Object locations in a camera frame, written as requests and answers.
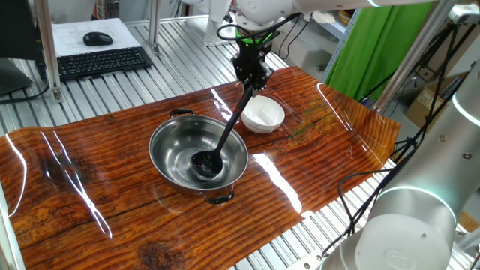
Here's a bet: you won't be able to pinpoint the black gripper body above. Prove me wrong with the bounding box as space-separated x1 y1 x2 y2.
231 41 275 78

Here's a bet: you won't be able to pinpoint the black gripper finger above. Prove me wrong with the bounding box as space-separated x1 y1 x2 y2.
253 73 274 93
234 69 251 89

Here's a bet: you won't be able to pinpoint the black ladle with red band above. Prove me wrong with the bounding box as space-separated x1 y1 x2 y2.
190 82 256 179

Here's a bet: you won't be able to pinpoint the white ceramic bowl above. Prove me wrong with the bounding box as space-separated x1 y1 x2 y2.
240 94 286 135

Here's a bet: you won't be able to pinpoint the white stand with base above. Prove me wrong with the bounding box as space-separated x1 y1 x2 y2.
185 0 252 48

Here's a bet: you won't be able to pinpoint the white metal shelf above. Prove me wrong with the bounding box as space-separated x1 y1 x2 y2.
310 9 362 82

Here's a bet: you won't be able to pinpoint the green cloth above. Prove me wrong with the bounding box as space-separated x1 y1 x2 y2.
324 1 434 102

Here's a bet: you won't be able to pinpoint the black keyboard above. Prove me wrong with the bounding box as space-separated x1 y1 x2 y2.
35 46 154 82

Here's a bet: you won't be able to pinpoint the black computer mouse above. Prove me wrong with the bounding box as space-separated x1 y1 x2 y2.
82 31 114 47

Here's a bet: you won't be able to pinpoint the cardboard box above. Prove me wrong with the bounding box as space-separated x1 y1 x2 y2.
403 76 466 136

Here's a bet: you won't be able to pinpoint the white paper sheet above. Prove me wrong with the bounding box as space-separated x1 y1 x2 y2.
51 17 142 58

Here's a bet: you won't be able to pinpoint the black tripod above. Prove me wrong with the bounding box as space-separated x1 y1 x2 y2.
389 22 480 166

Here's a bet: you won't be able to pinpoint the glossy wood grain mat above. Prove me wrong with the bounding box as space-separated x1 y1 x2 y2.
0 66 401 270

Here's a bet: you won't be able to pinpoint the black monitor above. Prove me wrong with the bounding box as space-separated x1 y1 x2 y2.
0 0 44 97

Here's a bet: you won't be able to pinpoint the green flange ring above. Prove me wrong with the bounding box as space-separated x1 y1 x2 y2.
235 29 274 46

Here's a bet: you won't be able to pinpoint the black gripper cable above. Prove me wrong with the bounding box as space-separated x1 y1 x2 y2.
216 13 301 42

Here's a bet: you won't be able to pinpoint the stainless steel pot black handles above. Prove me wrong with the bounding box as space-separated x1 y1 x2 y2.
148 107 250 206

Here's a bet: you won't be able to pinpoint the aluminium frame post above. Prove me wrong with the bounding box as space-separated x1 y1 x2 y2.
148 0 163 56
0 183 26 270
34 0 65 103

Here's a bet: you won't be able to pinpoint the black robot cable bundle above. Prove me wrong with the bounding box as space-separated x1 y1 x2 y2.
322 142 417 258

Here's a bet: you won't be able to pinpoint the aluminium frame strut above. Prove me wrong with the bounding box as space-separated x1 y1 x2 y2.
373 0 461 113

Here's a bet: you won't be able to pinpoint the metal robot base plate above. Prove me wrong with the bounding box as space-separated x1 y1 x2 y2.
284 250 328 270

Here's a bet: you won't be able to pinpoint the silver camera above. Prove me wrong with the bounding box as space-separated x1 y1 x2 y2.
448 3 480 26

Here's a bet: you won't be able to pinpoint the black monitor cable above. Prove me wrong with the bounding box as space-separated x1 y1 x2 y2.
0 84 52 105

